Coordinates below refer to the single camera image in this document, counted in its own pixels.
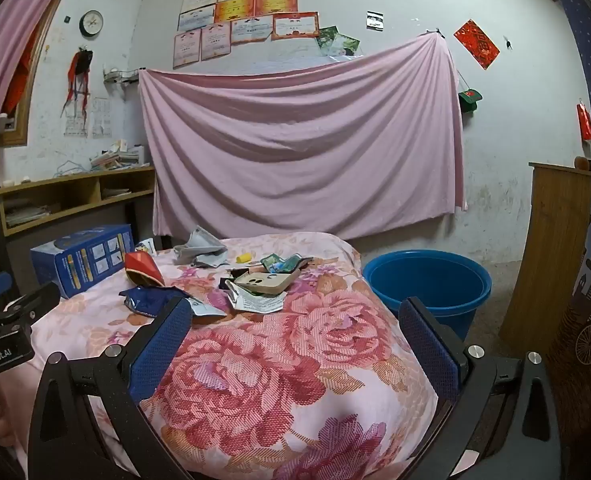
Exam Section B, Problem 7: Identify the red hanging bag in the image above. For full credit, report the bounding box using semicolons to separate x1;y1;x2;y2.
577;101;591;142

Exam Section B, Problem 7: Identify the pile of papers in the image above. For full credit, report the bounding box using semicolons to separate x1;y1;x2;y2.
5;200;62;229

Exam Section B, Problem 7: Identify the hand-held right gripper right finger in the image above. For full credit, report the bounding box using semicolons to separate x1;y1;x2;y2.
398;296;571;480

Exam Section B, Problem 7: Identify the white wall calendar sheet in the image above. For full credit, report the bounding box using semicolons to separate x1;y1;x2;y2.
92;97;112;139
64;110;89;137

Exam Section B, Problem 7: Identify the green printed packet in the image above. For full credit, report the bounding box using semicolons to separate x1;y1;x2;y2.
260;252;313;274

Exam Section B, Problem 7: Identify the wire wall rack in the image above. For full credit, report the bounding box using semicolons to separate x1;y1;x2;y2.
102;65;143;86

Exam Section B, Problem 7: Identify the group of wall certificates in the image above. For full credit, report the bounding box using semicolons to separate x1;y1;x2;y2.
172;0;349;70

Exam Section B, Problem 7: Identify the pink curtain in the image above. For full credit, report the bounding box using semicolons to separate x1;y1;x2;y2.
0;0;83;203

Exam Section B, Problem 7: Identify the blue cardboard box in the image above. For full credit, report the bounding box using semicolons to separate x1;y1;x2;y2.
30;224;135;300

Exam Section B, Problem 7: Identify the stack of books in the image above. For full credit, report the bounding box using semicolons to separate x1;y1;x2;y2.
90;139;148;171

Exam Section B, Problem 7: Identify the green hanging pouch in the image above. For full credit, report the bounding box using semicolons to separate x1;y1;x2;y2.
458;89;483;114

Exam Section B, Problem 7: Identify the grey silver wrapper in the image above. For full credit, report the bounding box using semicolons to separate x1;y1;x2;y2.
172;225;228;268

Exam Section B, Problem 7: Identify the wooden door frame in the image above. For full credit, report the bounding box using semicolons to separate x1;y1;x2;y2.
0;10;57;149

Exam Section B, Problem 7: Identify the red snack packet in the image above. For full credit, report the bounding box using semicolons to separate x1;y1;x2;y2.
124;251;165;288

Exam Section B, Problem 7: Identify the pink wall cloth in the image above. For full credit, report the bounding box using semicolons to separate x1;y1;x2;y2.
138;32;469;242

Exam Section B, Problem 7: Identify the white paper leaflet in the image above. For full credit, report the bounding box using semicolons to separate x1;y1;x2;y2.
225;280;286;315

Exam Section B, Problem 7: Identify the wooden shelf desk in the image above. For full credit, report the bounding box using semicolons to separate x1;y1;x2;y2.
0;165;156;238

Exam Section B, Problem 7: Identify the dark blue wrapper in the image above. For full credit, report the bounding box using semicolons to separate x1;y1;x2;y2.
119;285;196;318

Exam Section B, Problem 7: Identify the red tassel ornament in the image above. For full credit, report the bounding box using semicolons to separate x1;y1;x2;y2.
62;47;94;116

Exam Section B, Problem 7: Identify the red wall paper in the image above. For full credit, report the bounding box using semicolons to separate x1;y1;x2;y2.
453;19;501;71

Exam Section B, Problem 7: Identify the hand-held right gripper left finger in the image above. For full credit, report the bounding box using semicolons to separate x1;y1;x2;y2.
28;296;193;480

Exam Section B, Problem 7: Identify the floral blanket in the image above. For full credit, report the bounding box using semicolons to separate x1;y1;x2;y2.
25;232;439;480

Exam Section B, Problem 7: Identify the blue dotted curtain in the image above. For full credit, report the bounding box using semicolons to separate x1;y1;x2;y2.
540;0;591;480

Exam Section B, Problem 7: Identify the wooden cabinet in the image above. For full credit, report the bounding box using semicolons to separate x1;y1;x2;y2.
498;161;591;361

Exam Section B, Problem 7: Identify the beige phone case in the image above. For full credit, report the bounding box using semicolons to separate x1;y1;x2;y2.
235;271;299;295

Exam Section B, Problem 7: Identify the blue plastic bucket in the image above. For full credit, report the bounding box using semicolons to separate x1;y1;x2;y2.
363;249;493;343

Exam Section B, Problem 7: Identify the round wall clock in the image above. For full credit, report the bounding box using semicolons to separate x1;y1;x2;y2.
79;10;104;38

